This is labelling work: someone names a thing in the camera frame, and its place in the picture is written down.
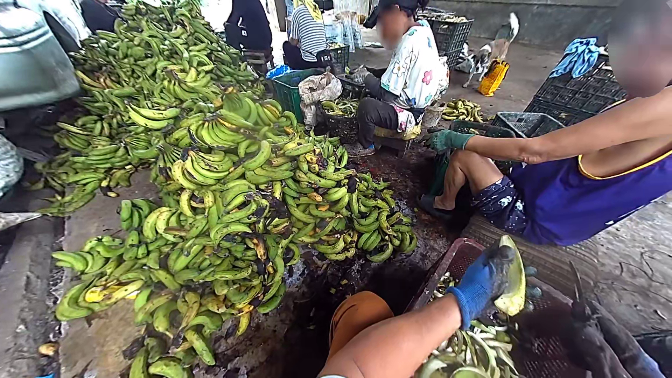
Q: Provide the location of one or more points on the person's left hand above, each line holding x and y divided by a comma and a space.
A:
475, 283

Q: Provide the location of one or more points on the person's right hand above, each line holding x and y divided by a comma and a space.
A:
596, 338

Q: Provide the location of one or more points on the person's left fingers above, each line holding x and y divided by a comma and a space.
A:
533, 292

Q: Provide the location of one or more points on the person's right fingers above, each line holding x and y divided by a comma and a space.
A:
578, 320

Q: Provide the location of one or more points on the peeled green plantain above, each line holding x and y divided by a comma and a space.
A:
511, 288

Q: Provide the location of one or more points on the dark knife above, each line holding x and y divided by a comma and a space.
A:
577, 283

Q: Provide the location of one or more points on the person's right forearm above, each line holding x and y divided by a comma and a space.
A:
647, 368

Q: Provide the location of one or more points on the person's left forearm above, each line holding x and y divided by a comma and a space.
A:
393, 341

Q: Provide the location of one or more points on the brown ribbed seat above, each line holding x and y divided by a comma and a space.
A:
535, 257

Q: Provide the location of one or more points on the pile of plantain peels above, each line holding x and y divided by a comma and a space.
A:
485, 346

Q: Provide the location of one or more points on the black plastic crate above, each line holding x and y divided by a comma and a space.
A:
353, 88
656, 346
341, 127

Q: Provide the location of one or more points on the reddish brown plastic crate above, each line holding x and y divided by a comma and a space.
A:
454, 257

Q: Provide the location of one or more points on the dark green plastic crate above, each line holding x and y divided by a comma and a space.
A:
438, 173

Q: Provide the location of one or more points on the grey plastic crate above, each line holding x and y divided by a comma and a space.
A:
527, 124

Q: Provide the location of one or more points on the person's legs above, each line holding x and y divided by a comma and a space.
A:
359, 315

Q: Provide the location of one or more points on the pile of yellow-green plantains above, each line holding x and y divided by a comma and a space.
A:
462, 110

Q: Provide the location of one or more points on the low wooden stool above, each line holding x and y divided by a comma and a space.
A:
401, 141

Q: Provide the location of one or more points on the stack of black crates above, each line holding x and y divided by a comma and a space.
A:
451, 36
577, 94

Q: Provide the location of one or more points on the yellow bag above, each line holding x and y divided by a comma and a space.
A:
493, 77

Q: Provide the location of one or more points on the blue cloth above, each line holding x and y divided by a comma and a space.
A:
576, 59

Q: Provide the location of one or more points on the white and brown dog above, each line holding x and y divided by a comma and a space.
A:
485, 55

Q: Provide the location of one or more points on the beige sack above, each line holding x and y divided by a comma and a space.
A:
317, 89

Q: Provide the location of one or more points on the blue plastic bag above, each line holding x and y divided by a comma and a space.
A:
278, 71

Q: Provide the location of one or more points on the heap of green plantains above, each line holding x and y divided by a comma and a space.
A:
210, 173

